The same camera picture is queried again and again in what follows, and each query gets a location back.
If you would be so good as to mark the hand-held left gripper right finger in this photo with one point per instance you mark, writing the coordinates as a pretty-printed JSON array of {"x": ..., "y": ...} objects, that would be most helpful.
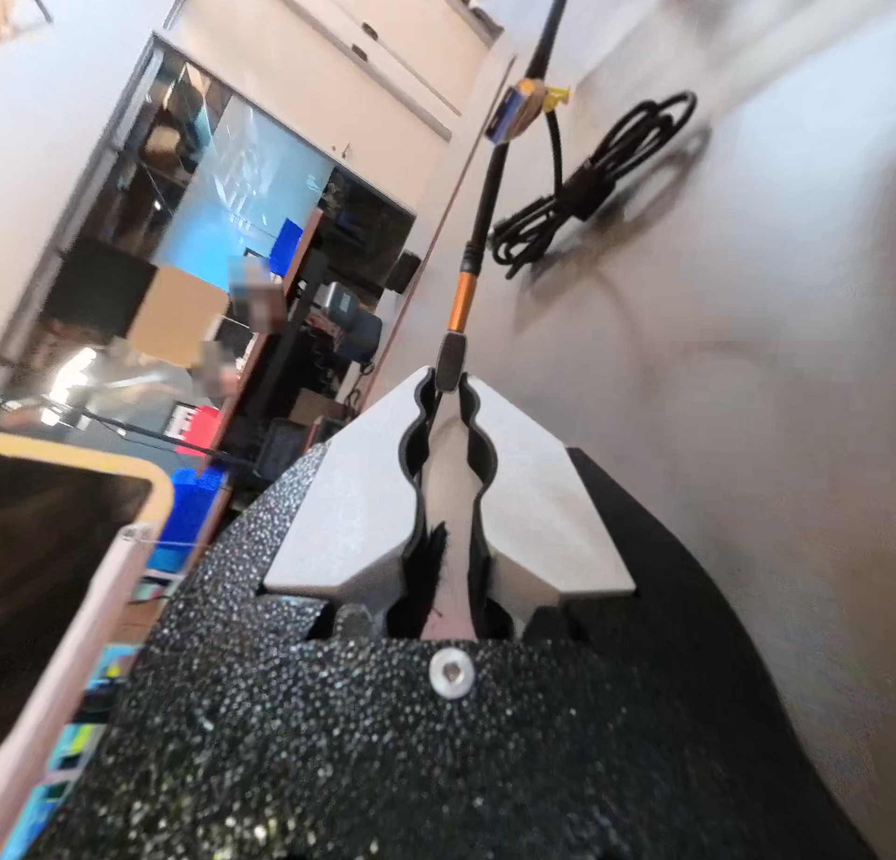
[{"x": 546, "y": 524}]

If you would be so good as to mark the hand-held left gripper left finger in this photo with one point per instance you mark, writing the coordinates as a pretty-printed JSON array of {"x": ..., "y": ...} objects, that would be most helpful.
[{"x": 343, "y": 524}]

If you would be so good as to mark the blue storage bin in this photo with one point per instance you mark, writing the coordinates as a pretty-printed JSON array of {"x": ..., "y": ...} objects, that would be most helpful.
[
  {"x": 288, "y": 247},
  {"x": 192, "y": 517}
]

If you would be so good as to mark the red and white box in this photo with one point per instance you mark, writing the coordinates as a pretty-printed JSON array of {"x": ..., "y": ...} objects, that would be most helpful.
[{"x": 199, "y": 429}]

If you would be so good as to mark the wooden desk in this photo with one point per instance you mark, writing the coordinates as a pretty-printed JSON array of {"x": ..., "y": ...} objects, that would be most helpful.
[{"x": 280, "y": 328}]

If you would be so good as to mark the brown cardboard box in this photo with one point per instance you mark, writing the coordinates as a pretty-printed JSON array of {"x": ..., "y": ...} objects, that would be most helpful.
[{"x": 178, "y": 314}]

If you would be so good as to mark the beige-rimmed dark tray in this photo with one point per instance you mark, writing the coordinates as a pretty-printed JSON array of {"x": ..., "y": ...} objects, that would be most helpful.
[{"x": 56, "y": 524}]

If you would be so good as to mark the black monitor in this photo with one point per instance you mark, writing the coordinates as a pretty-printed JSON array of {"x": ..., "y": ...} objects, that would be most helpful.
[{"x": 98, "y": 286}]

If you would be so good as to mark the glass partition window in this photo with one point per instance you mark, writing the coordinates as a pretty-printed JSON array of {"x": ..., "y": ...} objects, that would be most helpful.
[{"x": 245, "y": 188}]

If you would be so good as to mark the white wall cabinets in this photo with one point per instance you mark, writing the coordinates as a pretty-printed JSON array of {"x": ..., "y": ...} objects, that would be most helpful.
[{"x": 315, "y": 54}]

